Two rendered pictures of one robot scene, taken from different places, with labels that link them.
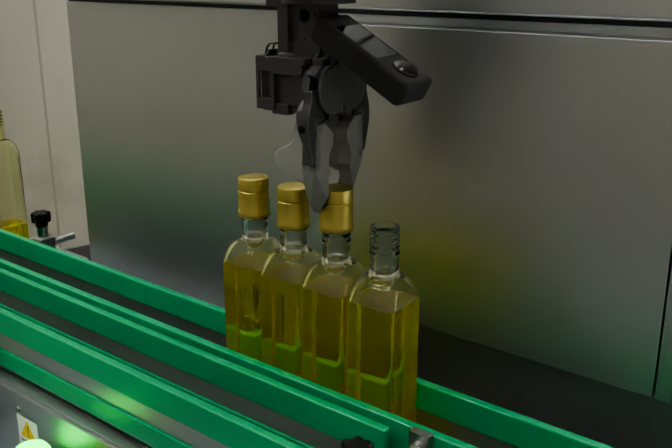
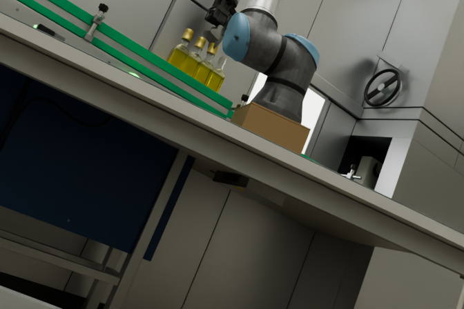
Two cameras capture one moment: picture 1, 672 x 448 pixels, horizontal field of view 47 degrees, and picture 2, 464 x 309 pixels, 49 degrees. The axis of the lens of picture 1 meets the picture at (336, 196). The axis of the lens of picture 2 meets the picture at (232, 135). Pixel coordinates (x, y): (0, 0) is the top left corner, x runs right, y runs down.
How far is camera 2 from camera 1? 1.90 m
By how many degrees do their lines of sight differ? 73
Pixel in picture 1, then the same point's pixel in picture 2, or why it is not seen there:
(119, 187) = not seen: hidden behind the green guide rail
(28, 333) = (123, 38)
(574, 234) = (233, 81)
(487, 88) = not seen: hidden behind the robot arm
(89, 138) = not seen: outside the picture
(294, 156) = (217, 32)
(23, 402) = (114, 61)
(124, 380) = (168, 66)
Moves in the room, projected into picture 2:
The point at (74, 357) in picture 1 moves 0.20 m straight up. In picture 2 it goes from (146, 53) to (171, 3)
